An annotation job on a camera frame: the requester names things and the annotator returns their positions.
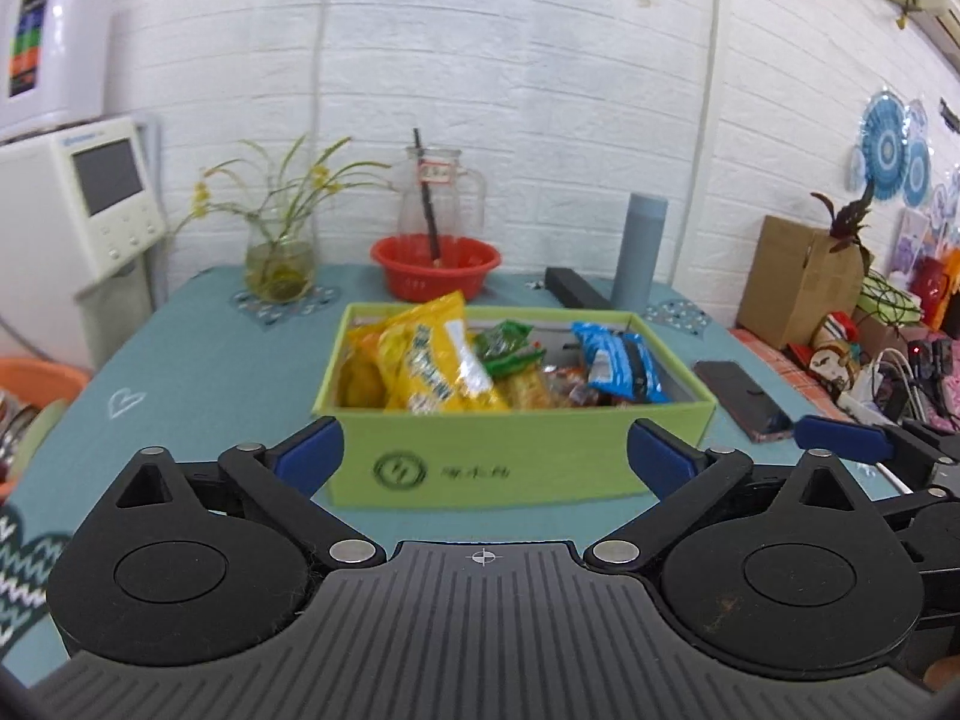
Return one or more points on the black stirring stick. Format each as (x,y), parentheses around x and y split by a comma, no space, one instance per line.
(429,210)

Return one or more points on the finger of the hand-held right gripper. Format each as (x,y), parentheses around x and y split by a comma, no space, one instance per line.
(840,436)

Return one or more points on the yellow flower plant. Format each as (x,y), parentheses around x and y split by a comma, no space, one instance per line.
(292,180)

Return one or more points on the green cardboard box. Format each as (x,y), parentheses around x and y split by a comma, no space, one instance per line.
(525,465)

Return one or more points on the black battery charger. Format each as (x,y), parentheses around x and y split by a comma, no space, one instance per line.
(946,360)
(921,360)

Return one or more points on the grey thermos bottle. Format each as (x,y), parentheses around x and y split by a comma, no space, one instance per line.
(639,255)

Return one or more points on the pile of mixed snack packets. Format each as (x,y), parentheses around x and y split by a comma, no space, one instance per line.
(544,390)

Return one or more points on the large blue paper fan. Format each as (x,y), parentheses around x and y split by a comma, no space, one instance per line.
(885,146)

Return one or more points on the glass pitcher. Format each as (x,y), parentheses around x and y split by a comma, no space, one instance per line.
(450,195)

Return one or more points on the black rectangular case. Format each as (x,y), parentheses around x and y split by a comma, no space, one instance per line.
(577,289)

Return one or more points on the purple picture card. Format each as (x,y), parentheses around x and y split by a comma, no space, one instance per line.
(913,240)

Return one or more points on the large yellow snack packet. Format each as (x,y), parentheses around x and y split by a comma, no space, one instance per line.
(435,360)

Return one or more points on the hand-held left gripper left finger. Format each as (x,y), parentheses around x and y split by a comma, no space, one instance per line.
(311,454)

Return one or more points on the white water purifier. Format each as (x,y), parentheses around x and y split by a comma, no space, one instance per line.
(67,30)

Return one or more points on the orange plastic basin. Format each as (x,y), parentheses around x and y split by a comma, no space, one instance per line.
(41,382)

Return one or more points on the brown cardboard box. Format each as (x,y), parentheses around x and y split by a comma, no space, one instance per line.
(787,277)

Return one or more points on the black wall sign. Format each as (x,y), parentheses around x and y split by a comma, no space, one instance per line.
(949,114)

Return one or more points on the glass vase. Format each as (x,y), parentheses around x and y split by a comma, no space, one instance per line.
(279,270)

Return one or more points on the red plastic basin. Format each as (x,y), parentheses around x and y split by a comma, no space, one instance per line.
(435,277)

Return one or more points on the white appliance with screen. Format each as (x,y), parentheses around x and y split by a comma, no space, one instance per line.
(52,240)

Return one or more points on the heart-shaped mosaic coaster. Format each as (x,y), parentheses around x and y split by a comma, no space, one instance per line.
(679,316)
(255,309)

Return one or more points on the small blue paper fan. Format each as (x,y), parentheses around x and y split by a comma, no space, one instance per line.
(918,171)

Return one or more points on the smartphone with red case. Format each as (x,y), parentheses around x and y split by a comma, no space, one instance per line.
(739,397)

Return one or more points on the dark red leafy plant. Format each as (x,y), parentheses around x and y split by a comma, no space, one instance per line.
(847,221)

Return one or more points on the cloth doll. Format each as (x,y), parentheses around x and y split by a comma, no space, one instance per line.
(829,356)

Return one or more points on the blue snack packet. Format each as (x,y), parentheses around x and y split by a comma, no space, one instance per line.
(616,360)

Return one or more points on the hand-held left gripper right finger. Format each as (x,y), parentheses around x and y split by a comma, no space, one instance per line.
(660,456)

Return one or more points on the white wall conduit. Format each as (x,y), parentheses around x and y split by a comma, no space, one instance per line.
(701,127)
(324,90)

